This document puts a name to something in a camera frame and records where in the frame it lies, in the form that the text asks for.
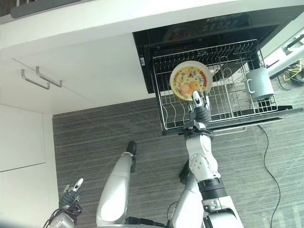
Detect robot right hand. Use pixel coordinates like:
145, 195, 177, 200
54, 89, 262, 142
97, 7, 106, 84
187, 90, 212, 130

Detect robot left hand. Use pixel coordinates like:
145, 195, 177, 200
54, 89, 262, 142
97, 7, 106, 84
58, 178, 84, 211

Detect yellow printed plate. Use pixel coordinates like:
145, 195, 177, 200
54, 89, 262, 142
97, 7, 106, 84
169, 60, 212, 103

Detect black dishwasher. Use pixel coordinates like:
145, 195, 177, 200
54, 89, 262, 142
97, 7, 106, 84
132, 11, 304, 136

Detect robot left leg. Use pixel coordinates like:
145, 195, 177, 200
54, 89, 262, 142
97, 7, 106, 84
96, 141, 138, 225

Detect robot leg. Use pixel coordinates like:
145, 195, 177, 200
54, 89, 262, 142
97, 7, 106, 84
96, 141, 138, 225
170, 161, 205, 223

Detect grey mug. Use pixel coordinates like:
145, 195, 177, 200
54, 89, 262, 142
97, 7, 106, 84
245, 67, 274, 100

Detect robot right leg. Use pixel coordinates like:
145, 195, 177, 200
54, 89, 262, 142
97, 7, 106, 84
170, 161, 205, 223

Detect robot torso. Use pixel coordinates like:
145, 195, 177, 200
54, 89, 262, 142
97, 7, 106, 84
92, 209, 207, 228

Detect white cabinet door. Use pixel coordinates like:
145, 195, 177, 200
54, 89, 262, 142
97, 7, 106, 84
11, 33, 152, 104

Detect grey window ledge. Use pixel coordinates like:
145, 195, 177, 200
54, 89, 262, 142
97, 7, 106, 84
10, 0, 93, 19

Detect wire dish rack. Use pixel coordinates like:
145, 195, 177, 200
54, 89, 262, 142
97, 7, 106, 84
152, 39, 279, 131

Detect dishwasher drawer handle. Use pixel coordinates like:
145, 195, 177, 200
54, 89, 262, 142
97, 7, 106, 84
212, 126, 247, 137

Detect black cable on floor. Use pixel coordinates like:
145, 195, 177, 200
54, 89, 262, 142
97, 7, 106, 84
257, 124, 281, 228

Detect yellow cables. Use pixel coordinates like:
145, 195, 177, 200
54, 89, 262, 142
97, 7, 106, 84
277, 60, 304, 90

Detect white frame with black handle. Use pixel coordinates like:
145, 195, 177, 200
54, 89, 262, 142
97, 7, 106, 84
261, 35, 304, 80

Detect silver cabinet handle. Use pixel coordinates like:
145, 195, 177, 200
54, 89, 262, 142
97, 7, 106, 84
36, 66, 63, 88
20, 69, 51, 90

